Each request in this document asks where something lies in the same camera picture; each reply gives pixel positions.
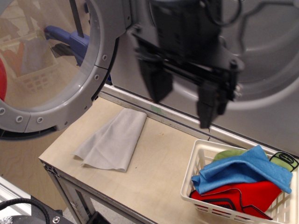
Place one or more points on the red cloth with black print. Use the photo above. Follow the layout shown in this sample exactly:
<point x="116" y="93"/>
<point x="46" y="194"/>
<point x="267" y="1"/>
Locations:
<point x="250" y="198"/>

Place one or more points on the green cloth with black print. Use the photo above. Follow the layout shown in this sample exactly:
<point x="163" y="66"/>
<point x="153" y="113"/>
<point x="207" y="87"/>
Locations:
<point x="282" y="159"/>

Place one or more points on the grey folded cloth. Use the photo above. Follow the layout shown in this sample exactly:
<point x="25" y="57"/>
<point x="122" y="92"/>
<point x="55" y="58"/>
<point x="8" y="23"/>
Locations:
<point x="112" y="146"/>

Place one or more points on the blue clamp handle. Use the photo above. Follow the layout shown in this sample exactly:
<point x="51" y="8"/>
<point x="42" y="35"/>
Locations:
<point x="71" y="44"/>

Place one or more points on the round grey machine door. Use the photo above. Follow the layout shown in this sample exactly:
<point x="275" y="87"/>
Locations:
<point x="41" y="93"/>

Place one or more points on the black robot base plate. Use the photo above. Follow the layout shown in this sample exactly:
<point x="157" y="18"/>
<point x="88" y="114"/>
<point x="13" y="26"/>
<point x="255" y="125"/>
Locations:
<point x="29" y="210"/>

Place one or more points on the grey washing machine body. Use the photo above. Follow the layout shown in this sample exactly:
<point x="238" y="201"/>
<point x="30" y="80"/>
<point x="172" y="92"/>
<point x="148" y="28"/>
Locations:
<point x="265" y="39"/>

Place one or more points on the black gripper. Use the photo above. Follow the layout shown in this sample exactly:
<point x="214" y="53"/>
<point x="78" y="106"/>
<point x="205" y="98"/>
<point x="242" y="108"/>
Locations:
<point x="184" y="40"/>

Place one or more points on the white plastic laundry basket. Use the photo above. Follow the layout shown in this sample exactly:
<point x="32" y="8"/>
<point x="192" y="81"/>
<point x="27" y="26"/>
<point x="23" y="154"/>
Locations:
<point x="284" y="209"/>

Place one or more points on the light blue cloth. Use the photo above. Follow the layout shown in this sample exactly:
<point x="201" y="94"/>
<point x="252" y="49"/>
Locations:
<point x="241" y="166"/>

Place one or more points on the aluminium frame work table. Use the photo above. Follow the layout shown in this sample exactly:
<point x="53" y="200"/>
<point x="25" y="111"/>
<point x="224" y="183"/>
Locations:
<point x="149" y="190"/>

